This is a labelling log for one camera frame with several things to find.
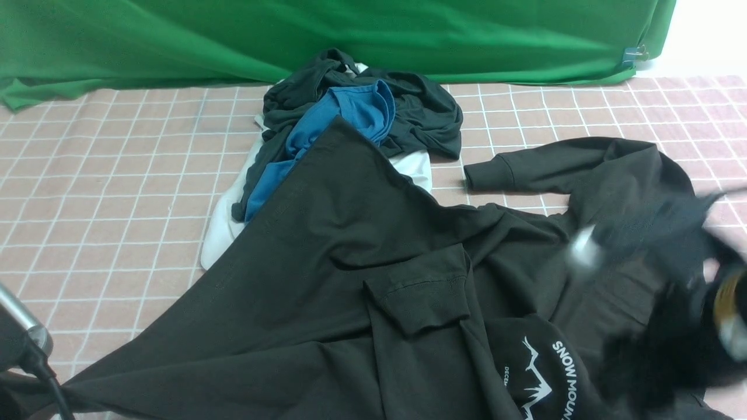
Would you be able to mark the blue shirt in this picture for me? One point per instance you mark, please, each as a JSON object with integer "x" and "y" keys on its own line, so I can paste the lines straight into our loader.
{"x": 369, "y": 109}

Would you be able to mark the dark teal gray shirt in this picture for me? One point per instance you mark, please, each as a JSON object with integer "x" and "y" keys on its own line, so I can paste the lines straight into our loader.
{"x": 420, "y": 111}

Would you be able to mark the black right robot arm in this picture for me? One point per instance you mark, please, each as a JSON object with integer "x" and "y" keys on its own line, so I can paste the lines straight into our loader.
{"x": 729, "y": 317}

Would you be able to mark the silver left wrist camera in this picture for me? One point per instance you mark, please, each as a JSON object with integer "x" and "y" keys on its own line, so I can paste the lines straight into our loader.
{"x": 22, "y": 333}

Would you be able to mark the pink checkered tablecloth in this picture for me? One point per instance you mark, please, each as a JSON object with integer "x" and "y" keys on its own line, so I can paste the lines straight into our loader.
{"x": 105, "y": 199}

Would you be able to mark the dark gray long-sleeved shirt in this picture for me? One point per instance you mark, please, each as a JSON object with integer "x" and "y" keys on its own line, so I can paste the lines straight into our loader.
{"x": 353, "y": 294}

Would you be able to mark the blue binder clip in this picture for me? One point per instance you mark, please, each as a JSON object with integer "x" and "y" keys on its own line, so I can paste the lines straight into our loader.
{"x": 632, "y": 56}

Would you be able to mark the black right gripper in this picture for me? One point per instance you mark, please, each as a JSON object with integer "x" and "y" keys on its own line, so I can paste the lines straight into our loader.
{"x": 678, "y": 351}

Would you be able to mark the green backdrop cloth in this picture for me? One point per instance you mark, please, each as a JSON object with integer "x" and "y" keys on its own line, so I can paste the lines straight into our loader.
{"x": 65, "y": 49}

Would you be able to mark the white shirt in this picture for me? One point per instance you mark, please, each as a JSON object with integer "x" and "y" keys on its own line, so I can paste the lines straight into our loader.
{"x": 227, "y": 227}

